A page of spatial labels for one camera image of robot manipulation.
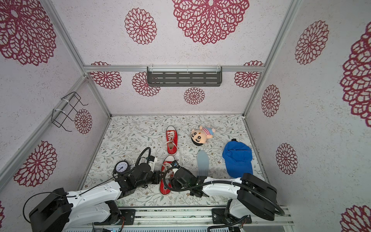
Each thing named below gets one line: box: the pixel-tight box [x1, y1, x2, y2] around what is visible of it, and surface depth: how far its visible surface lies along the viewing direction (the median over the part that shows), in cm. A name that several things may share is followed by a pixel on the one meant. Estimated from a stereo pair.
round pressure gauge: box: [113, 159, 131, 174], surface depth 90 cm
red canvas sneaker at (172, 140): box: [164, 125, 179, 156], surface depth 102 cm
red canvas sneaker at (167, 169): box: [159, 155, 176, 196], surface depth 84 cm
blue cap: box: [222, 138, 254, 179], surface depth 94 cm
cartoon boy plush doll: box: [190, 126, 216, 146], surface depth 101 cm
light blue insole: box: [197, 149, 210, 177], surface depth 96 cm
